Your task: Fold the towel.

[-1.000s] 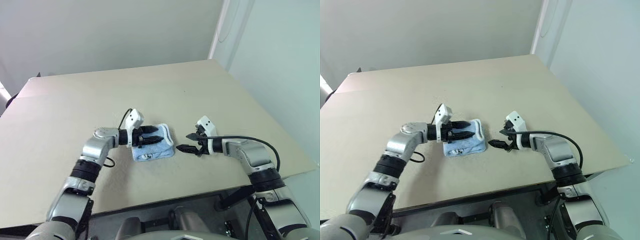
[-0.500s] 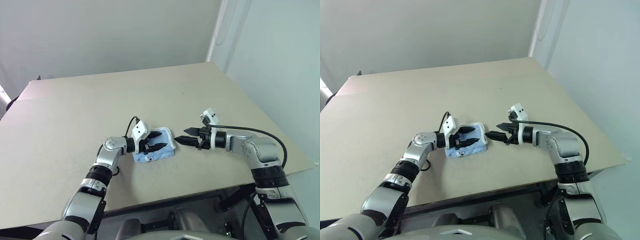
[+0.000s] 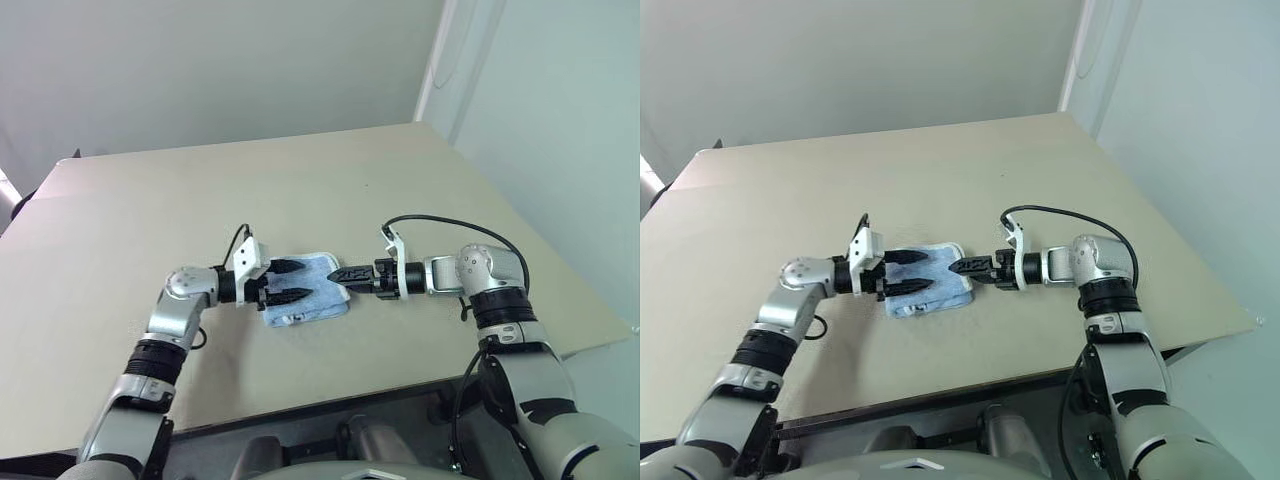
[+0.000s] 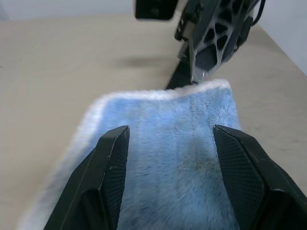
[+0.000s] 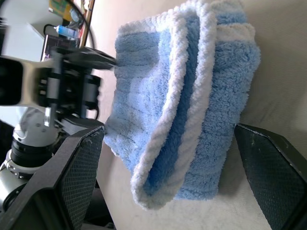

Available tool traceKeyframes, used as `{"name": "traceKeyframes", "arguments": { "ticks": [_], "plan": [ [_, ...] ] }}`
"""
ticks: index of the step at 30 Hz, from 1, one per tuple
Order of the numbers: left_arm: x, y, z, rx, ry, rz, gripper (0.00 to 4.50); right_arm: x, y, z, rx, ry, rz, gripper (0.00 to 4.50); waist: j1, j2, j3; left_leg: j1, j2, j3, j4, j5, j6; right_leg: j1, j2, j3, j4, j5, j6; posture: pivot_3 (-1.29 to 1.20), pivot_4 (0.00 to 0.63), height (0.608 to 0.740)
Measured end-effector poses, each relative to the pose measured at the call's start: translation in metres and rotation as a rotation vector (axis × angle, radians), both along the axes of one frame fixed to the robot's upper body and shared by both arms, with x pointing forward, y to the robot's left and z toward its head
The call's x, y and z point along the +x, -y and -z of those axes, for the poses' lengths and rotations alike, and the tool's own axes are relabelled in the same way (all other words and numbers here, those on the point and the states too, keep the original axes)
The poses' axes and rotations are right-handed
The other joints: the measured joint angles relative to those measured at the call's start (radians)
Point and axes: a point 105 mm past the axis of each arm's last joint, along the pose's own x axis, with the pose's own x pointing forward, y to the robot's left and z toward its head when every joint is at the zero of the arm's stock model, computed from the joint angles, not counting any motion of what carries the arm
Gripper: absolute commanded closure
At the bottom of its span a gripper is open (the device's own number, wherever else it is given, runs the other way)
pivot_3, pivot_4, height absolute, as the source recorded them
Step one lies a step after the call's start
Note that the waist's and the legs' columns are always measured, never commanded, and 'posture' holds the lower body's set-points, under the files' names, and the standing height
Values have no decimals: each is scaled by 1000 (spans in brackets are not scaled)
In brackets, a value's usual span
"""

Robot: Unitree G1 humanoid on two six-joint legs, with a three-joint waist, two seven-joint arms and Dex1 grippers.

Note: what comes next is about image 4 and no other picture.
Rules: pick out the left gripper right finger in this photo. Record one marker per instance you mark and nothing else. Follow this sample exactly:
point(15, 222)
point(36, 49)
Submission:
point(251, 177)

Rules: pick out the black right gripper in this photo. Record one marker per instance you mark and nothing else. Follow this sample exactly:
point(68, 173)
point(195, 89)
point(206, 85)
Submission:
point(156, 9)

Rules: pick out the blue towel with white trim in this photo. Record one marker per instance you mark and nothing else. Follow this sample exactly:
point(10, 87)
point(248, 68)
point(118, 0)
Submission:
point(172, 148)

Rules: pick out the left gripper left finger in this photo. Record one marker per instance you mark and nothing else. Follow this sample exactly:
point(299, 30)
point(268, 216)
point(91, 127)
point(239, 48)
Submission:
point(96, 179)

